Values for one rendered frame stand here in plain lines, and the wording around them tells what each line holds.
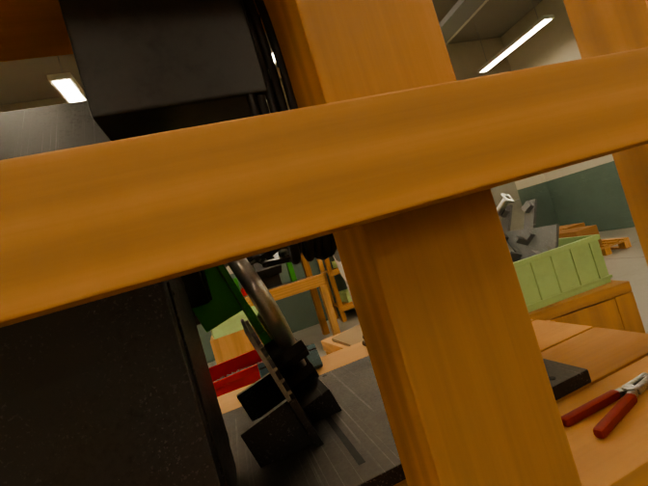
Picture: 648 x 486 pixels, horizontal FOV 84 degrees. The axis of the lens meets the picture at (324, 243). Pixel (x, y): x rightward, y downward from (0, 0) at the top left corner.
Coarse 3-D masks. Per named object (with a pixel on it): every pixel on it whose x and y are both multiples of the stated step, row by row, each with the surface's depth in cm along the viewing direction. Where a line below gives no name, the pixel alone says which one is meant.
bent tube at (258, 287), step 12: (228, 264) 60; (240, 264) 57; (240, 276) 56; (252, 276) 55; (252, 288) 55; (264, 288) 55; (252, 300) 55; (264, 300) 54; (264, 312) 55; (276, 312) 55; (276, 324) 55; (276, 336) 57; (288, 336) 58
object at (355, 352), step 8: (360, 344) 99; (336, 352) 98; (344, 352) 96; (352, 352) 94; (360, 352) 92; (328, 360) 94; (336, 360) 92; (344, 360) 90; (352, 360) 88; (320, 368) 89; (328, 368) 87; (232, 392) 90; (224, 400) 86; (232, 400) 84; (224, 408) 81; (232, 408) 79
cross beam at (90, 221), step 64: (576, 64) 33; (640, 64) 35; (192, 128) 23; (256, 128) 24; (320, 128) 26; (384, 128) 27; (448, 128) 28; (512, 128) 30; (576, 128) 32; (640, 128) 34; (0, 192) 20; (64, 192) 21; (128, 192) 22; (192, 192) 23; (256, 192) 24; (320, 192) 25; (384, 192) 26; (448, 192) 28; (0, 256) 20; (64, 256) 21; (128, 256) 22; (192, 256) 23; (0, 320) 20
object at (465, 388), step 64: (320, 0) 32; (384, 0) 34; (576, 0) 51; (640, 0) 44; (320, 64) 32; (384, 64) 33; (448, 64) 35; (640, 192) 50; (384, 256) 31; (448, 256) 33; (384, 320) 32; (448, 320) 32; (512, 320) 34; (384, 384) 37; (448, 384) 32; (512, 384) 33; (448, 448) 31; (512, 448) 33
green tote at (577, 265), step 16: (560, 240) 140; (576, 240) 133; (592, 240) 124; (544, 256) 120; (560, 256) 122; (576, 256) 123; (592, 256) 124; (528, 272) 119; (544, 272) 120; (560, 272) 122; (576, 272) 123; (592, 272) 124; (528, 288) 119; (544, 288) 120; (560, 288) 121; (576, 288) 122; (592, 288) 123; (528, 304) 118; (544, 304) 120
